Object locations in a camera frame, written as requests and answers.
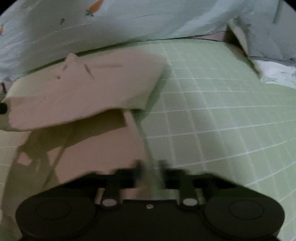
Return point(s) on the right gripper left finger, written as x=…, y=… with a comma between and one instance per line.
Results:
x=112, y=187

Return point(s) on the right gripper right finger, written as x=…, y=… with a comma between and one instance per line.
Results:
x=183, y=183

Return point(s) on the beige long sleeve shirt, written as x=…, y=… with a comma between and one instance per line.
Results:
x=70, y=119

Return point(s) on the carrot print light sheet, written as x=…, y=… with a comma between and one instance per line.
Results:
x=36, y=33

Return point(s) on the green grid cutting mat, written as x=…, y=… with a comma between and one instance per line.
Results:
x=210, y=112

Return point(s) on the white crumpled cloth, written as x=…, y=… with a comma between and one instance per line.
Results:
x=271, y=72

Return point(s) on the grey hanging fabric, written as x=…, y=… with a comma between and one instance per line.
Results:
x=256, y=32

